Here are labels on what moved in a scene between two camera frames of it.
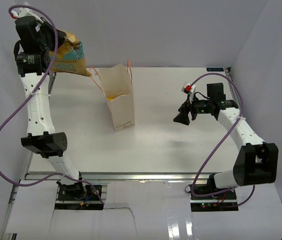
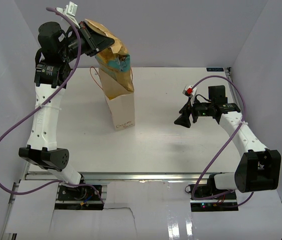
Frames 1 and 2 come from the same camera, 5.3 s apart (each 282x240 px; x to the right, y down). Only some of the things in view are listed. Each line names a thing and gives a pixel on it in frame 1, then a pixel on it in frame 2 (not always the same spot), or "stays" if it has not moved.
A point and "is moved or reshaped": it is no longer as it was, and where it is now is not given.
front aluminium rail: [96, 177] stays
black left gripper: [44, 25] → [95, 41]
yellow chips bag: [69, 57] is moved or reshaped
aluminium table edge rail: [235, 93] stays
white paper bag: [117, 85] stays
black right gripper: [183, 117] stays
